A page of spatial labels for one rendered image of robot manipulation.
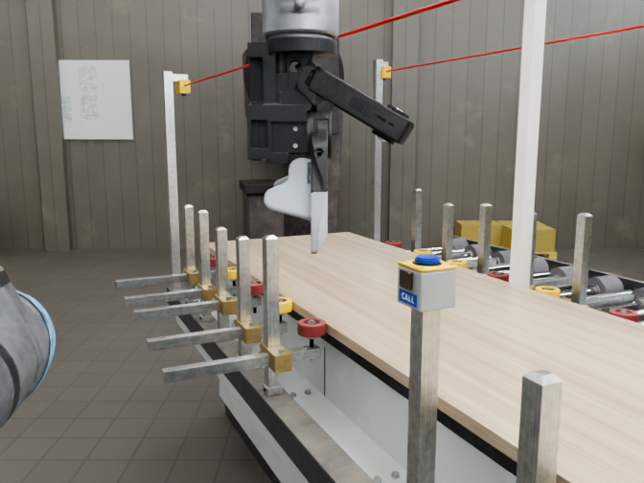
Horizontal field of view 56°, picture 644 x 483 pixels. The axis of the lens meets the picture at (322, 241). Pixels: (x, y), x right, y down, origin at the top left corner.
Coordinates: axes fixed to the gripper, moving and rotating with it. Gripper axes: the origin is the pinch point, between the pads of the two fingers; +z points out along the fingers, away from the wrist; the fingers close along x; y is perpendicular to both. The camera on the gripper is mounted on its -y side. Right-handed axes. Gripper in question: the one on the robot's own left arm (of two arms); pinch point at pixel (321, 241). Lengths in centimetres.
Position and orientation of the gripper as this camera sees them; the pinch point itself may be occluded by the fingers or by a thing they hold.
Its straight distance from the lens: 63.6
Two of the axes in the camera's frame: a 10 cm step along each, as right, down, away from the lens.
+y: -10.0, 0.0, 0.0
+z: 0.0, 9.8, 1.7
